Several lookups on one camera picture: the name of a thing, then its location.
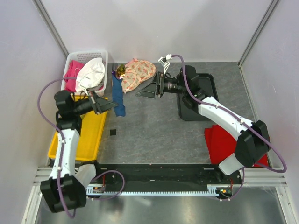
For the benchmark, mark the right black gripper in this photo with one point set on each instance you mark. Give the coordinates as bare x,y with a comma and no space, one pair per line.
150,91

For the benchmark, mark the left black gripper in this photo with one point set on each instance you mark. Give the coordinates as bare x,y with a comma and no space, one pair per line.
99,105

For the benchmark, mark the blue paper napkin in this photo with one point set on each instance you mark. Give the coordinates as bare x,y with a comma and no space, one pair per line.
117,95

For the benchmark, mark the iridescent gold spoon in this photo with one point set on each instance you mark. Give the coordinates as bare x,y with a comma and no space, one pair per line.
121,71

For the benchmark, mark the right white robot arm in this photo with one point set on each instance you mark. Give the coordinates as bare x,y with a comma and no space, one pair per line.
251,137

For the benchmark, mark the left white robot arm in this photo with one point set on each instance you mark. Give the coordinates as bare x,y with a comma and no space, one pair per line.
66,187

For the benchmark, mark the yellow plastic bin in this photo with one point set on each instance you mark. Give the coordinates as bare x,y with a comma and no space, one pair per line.
89,126

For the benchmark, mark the patterned peach oven mitt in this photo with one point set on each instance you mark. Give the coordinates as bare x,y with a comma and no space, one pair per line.
137,71

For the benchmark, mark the small black square marker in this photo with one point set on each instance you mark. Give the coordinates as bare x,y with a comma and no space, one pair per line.
113,132

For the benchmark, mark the white cloth cap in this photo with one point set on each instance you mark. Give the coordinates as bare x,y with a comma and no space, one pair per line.
93,70

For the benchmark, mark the pink cloth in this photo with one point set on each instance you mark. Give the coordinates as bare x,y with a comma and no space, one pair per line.
72,72

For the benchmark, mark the white perforated basket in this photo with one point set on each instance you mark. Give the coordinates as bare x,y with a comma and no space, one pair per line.
84,57

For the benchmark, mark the black plastic tray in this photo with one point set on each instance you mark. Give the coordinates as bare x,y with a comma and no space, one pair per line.
207,84

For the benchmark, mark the red folded cloth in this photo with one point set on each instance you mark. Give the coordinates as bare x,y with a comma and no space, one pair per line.
220,143

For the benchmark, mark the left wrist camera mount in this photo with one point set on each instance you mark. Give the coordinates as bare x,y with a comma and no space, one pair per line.
83,86

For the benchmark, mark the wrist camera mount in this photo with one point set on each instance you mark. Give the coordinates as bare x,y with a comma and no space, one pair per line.
165,62
83,86

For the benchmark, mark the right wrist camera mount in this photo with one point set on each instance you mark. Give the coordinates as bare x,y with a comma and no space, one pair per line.
165,62

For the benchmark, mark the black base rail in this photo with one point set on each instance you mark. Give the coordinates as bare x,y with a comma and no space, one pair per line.
138,176

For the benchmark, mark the white toothed cable duct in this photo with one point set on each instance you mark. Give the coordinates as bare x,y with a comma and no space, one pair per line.
93,191

